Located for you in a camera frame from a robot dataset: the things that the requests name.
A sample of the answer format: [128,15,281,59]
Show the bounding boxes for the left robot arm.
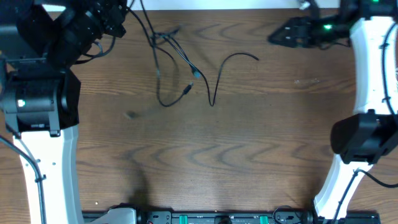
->
[1,0,129,223]

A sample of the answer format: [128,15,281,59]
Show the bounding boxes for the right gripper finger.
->
[268,35,288,46]
[271,19,292,37]

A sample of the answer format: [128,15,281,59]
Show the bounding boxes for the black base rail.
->
[83,209,381,224]

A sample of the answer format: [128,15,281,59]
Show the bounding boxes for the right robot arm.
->
[268,0,397,223]

